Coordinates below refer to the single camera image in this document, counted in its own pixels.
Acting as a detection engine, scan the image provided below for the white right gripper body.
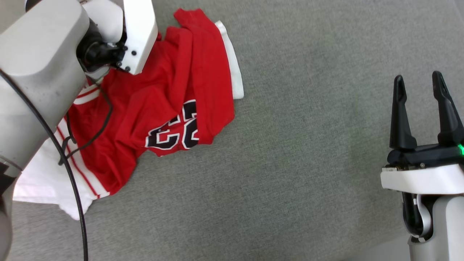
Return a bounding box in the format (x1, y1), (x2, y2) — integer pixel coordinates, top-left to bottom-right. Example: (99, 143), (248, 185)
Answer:
(380, 143), (464, 196)

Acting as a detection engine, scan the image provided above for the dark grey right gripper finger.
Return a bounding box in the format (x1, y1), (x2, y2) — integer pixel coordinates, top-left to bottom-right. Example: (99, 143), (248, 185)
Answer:
(389, 75), (418, 151)
(431, 70), (464, 146)

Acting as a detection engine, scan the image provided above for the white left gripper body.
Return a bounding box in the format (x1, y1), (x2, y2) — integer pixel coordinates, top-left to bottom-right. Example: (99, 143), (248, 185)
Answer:
(76, 0), (159, 75)

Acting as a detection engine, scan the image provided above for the red and white jersey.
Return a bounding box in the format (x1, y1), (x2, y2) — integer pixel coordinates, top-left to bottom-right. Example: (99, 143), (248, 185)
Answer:
(13, 8), (244, 221)

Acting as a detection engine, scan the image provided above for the grey fabric sofa cushion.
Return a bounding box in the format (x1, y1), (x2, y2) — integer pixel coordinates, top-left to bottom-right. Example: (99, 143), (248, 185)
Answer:
(0, 0), (464, 261)

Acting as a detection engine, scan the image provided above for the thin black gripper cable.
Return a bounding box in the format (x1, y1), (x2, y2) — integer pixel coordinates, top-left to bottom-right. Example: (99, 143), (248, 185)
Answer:
(58, 74), (113, 166)

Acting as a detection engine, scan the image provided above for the thick black camera cable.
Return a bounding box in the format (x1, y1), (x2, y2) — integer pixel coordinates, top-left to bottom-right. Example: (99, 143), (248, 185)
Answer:
(0, 68), (90, 261)

